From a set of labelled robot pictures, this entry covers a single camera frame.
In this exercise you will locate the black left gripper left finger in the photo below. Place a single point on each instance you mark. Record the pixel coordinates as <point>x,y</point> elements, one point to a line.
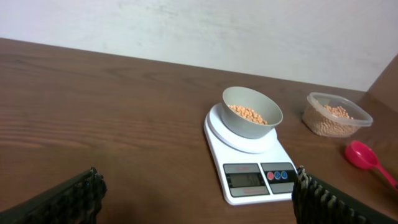
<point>77,200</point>

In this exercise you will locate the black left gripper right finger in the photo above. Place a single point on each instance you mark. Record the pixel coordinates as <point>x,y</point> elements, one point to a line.
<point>317,202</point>

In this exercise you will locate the red plastic measuring scoop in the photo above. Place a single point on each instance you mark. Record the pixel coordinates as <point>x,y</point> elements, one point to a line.
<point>363,157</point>

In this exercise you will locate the white digital kitchen scale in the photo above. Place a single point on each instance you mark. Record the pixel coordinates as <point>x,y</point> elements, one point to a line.
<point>250,170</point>

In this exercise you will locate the soybeans in bowl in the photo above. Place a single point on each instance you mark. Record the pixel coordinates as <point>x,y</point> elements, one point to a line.
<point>248,114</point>

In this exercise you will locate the grey round bowl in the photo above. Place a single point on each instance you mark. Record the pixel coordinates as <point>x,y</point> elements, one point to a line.
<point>260,103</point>

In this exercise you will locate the pile of soybeans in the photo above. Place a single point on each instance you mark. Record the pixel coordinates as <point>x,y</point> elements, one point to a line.
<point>323,126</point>

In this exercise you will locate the clear plastic container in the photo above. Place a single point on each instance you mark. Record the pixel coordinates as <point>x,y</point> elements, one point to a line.
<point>339,109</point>

